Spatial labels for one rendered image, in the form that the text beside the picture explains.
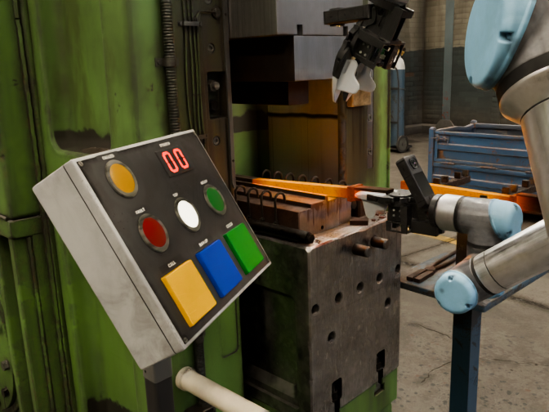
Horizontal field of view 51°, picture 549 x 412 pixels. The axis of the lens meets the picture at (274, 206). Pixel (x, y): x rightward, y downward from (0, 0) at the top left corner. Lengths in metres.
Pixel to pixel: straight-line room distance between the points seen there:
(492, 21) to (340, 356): 1.02
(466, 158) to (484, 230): 4.08
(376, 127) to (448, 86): 8.78
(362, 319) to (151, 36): 0.84
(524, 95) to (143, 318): 0.51
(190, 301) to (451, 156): 4.63
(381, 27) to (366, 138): 0.68
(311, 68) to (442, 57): 9.35
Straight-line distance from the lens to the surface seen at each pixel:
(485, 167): 5.13
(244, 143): 1.83
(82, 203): 0.77
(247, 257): 0.96
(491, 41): 0.59
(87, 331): 1.66
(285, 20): 1.25
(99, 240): 0.77
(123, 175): 0.81
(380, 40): 1.07
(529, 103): 0.58
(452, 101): 10.51
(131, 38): 1.18
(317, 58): 1.33
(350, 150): 1.67
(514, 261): 1.03
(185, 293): 0.79
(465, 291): 1.06
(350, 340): 1.48
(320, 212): 1.37
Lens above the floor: 1.31
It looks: 14 degrees down
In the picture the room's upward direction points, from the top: 2 degrees counter-clockwise
